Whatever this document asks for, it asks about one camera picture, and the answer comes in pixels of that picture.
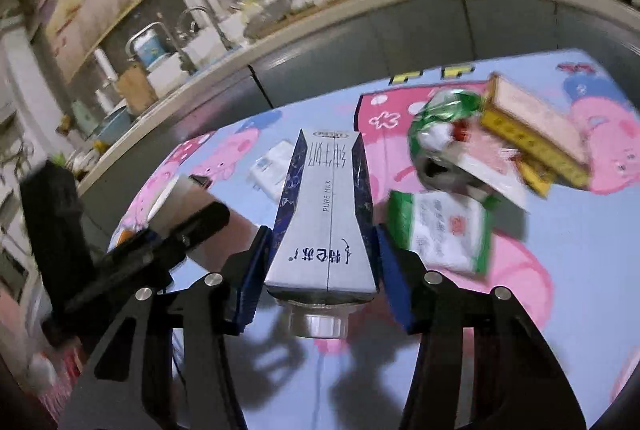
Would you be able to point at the metal faucet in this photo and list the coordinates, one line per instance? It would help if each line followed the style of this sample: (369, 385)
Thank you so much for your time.
(189, 27)

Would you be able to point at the grey and blue milk carton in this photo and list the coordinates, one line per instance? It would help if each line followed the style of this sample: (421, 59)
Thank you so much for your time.
(325, 235)

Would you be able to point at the wooden knife block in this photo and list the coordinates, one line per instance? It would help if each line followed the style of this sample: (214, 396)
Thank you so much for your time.
(135, 89)

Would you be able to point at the grey kitchen counter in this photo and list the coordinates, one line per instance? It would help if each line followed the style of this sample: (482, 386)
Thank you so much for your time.
(350, 35)

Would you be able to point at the green and white packet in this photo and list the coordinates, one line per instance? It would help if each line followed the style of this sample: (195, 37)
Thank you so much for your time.
(440, 230)

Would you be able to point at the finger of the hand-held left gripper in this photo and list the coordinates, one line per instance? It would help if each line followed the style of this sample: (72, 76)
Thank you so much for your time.
(137, 250)
(200, 222)

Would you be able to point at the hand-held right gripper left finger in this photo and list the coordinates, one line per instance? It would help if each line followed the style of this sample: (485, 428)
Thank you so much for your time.
(246, 282)

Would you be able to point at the cartoon pig printed blanket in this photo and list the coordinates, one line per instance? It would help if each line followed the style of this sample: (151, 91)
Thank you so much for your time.
(550, 235)

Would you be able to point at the yellow snack packet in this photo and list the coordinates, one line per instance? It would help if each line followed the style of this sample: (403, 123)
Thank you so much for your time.
(535, 177)

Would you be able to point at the white tissue pack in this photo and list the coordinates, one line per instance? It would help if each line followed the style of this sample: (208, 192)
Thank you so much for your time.
(271, 170)

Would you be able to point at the blue basin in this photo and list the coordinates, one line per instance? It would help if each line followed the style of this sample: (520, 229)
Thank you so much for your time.
(112, 125)

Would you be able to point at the brown paper cup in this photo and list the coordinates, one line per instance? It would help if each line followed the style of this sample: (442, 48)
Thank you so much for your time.
(192, 196)

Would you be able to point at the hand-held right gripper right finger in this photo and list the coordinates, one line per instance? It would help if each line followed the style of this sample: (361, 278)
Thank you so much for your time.
(396, 282)

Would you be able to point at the blue and white kettle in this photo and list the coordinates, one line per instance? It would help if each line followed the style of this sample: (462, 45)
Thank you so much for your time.
(149, 47)

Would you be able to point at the green foil bag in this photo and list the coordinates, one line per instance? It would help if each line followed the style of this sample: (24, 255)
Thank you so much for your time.
(434, 120)

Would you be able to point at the flat yellow box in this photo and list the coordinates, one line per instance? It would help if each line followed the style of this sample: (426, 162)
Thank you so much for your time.
(537, 125)

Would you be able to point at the white and pink paper wrapper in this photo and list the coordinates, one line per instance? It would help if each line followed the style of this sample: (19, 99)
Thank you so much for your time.
(492, 170)

